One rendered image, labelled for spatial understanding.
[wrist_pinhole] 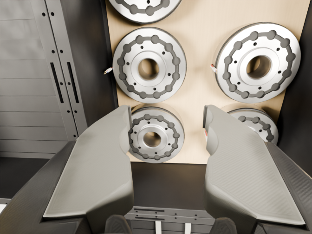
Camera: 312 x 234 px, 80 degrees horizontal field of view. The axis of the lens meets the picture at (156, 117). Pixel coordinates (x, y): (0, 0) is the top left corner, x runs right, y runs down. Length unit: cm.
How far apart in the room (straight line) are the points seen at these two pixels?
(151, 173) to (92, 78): 19
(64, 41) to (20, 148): 31
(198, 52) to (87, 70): 16
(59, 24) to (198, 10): 17
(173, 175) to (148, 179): 5
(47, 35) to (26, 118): 23
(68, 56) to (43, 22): 4
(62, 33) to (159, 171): 26
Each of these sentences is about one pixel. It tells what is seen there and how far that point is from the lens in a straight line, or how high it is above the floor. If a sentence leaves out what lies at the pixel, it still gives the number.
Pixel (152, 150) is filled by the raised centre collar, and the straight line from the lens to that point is 31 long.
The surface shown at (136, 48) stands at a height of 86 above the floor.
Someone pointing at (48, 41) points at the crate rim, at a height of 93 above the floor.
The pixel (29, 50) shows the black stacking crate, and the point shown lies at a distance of 37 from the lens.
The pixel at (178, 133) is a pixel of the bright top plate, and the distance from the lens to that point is 30.
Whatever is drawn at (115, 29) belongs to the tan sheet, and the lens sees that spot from 30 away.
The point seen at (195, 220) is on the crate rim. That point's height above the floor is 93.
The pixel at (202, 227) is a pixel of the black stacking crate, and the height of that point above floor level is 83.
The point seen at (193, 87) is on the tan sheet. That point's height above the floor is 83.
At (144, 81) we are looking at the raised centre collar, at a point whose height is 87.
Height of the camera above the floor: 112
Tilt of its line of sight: 64 degrees down
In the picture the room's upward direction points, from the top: 167 degrees counter-clockwise
